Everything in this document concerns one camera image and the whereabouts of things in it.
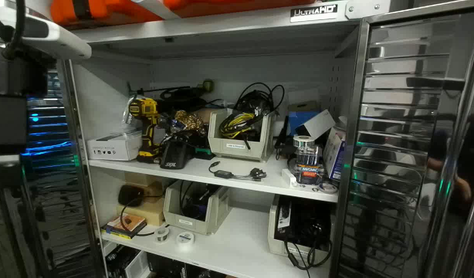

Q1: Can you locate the white metal shelf unit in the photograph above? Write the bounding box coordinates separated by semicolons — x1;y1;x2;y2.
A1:
65;0;474;278

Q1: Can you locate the black cable charger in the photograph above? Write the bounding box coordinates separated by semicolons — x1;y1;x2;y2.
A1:
207;161;267;181

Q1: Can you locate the small book stack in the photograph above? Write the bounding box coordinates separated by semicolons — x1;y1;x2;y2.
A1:
103;213;146;240

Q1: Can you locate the white flat box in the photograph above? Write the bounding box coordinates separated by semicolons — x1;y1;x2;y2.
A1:
86;133;140;161

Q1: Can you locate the yellow black power drill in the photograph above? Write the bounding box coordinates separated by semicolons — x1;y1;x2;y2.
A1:
128;98;160;162

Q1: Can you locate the blue cardboard box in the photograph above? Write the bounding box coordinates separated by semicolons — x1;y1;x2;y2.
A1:
287;111;316;136

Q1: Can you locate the yellow black cable bundle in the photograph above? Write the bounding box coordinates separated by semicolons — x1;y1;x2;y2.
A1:
217;81;287;142

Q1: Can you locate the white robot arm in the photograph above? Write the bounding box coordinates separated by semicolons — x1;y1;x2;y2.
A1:
0;0;92;61

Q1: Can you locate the beige bin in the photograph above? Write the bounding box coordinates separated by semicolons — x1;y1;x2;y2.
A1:
267;195;335;257
163;181;231;235

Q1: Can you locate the wooden block with black device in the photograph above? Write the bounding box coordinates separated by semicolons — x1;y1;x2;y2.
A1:
117;184;163;226

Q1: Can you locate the beige bin lower left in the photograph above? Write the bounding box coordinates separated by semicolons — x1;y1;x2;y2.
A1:
163;181;231;235

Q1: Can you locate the beige bin lower right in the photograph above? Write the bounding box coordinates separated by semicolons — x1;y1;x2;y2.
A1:
267;195;335;257

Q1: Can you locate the black battery charger dock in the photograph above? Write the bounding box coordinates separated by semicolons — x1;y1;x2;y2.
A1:
159;132;202;170

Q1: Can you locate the glass cabinet door right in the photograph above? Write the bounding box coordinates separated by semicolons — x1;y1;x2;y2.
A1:
330;0;474;278

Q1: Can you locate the orange case on top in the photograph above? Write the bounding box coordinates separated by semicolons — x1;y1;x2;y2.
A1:
49;0;315;28

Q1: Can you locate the beige cable bin upper shelf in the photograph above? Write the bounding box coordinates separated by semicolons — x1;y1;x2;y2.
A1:
207;111;274;161

